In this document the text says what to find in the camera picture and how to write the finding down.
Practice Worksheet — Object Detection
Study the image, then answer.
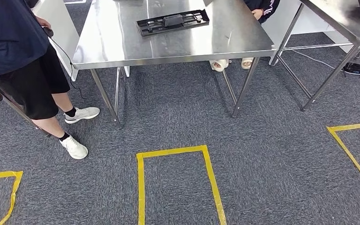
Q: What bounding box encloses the black plastic plate bracket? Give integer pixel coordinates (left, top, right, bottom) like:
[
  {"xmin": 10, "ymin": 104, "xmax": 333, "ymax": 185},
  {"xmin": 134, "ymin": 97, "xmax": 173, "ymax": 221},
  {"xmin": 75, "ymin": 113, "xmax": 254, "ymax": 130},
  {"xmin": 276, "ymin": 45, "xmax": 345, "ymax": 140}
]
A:
[{"xmin": 135, "ymin": 9, "xmax": 210, "ymax": 37}]

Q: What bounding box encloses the stainless steel workbench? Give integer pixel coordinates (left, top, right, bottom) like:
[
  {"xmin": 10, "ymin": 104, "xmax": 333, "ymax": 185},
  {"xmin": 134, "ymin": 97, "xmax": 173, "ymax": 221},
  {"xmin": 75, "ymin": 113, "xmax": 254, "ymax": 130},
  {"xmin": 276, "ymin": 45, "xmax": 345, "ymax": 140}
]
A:
[{"xmin": 72, "ymin": 0, "xmax": 278, "ymax": 128}]

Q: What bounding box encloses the person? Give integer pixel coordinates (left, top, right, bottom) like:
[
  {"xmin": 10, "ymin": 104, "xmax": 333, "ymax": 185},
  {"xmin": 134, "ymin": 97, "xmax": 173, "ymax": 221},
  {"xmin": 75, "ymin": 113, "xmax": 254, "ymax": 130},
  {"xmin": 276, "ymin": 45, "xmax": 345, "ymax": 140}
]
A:
[
  {"xmin": 209, "ymin": 0, "xmax": 281, "ymax": 73},
  {"xmin": 0, "ymin": 0, "xmax": 101, "ymax": 160}
]

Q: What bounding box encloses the white cabinet panel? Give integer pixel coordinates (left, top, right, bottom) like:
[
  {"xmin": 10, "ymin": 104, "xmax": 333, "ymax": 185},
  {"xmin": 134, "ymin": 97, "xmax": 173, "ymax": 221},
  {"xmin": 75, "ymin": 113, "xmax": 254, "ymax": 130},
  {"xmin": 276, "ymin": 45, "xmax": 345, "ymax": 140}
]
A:
[{"xmin": 32, "ymin": 0, "xmax": 81, "ymax": 82}]

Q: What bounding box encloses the white table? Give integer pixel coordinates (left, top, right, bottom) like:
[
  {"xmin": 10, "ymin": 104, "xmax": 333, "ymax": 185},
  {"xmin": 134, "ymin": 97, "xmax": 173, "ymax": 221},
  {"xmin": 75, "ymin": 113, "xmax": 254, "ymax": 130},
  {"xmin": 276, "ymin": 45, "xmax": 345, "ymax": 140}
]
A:
[{"xmin": 261, "ymin": 0, "xmax": 358, "ymax": 53}]

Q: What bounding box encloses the torn yellow floor tape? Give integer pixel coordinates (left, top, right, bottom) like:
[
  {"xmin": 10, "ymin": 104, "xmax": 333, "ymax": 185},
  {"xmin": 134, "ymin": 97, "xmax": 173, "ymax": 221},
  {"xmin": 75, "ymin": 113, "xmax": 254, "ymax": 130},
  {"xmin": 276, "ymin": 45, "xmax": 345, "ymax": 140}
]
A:
[{"xmin": 0, "ymin": 170, "xmax": 24, "ymax": 225}]

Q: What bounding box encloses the black floor device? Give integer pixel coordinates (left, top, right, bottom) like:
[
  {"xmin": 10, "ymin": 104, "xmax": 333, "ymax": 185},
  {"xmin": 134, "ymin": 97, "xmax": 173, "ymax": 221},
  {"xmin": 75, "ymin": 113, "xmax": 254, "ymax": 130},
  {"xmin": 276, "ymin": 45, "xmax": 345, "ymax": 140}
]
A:
[{"xmin": 342, "ymin": 61, "xmax": 360, "ymax": 75}]

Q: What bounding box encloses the black controller cable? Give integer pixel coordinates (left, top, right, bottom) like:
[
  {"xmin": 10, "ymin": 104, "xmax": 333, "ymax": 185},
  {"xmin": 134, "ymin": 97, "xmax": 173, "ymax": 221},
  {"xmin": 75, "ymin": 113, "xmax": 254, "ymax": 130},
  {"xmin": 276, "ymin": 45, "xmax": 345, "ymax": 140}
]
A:
[{"xmin": 48, "ymin": 37, "xmax": 88, "ymax": 100}]

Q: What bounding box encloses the white floor cable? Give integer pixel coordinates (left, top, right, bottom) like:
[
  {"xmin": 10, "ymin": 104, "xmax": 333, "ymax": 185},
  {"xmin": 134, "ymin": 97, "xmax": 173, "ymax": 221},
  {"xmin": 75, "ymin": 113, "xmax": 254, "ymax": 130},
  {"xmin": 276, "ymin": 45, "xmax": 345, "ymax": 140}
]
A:
[{"xmin": 292, "ymin": 49, "xmax": 360, "ymax": 78}]

